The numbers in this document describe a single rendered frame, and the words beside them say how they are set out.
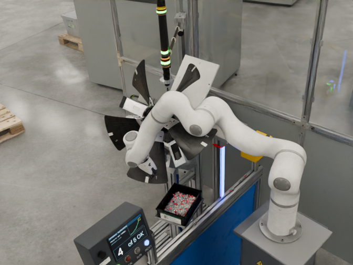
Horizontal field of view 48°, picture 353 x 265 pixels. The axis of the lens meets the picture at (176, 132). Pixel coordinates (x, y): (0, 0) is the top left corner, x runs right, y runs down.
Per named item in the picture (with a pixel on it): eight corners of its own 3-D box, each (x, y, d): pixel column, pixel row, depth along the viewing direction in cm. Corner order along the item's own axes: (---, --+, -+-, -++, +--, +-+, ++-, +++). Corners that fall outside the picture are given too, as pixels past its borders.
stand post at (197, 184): (194, 222, 311) (188, 93, 246) (203, 228, 305) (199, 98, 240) (190, 226, 308) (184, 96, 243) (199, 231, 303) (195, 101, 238)
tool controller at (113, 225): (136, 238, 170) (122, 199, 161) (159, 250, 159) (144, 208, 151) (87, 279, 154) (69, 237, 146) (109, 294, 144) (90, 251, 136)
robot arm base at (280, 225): (311, 228, 179) (317, 199, 168) (283, 251, 170) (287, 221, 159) (278, 205, 191) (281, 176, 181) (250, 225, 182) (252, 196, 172)
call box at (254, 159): (256, 144, 229) (257, 129, 223) (271, 151, 223) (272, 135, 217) (240, 158, 219) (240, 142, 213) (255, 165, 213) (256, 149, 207)
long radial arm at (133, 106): (170, 115, 241) (159, 111, 231) (165, 127, 241) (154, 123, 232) (137, 101, 257) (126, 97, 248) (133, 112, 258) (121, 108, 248)
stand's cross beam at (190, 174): (190, 174, 276) (190, 169, 274) (195, 176, 274) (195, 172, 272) (172, 188, 265) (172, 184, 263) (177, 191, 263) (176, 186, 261)
